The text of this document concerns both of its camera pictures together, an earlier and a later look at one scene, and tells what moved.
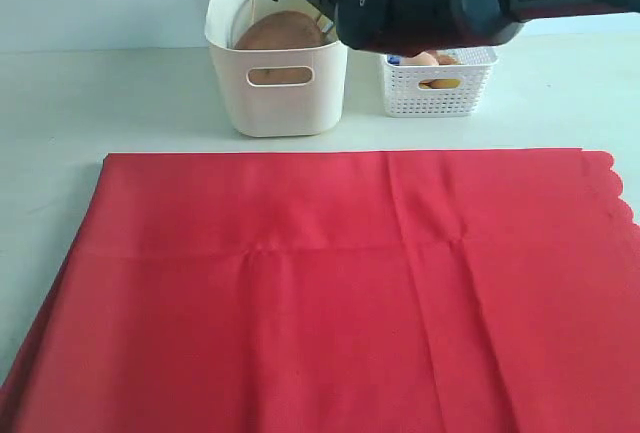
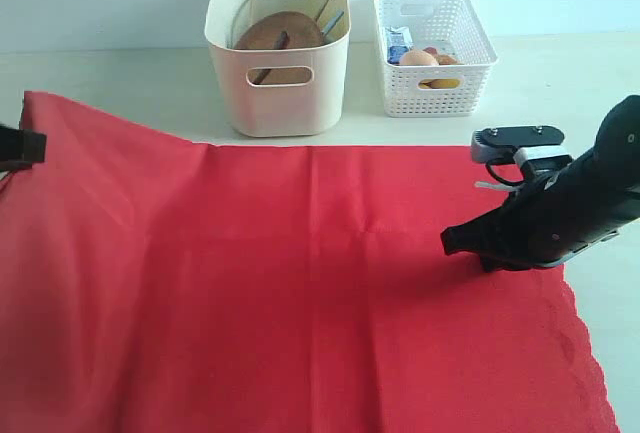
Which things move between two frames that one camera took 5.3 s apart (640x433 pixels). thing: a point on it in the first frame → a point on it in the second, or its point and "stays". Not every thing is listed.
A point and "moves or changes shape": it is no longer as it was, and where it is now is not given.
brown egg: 422,59 stays
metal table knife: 327,26 stays
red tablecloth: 379,291 moves or changes shape
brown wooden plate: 277,30 stays
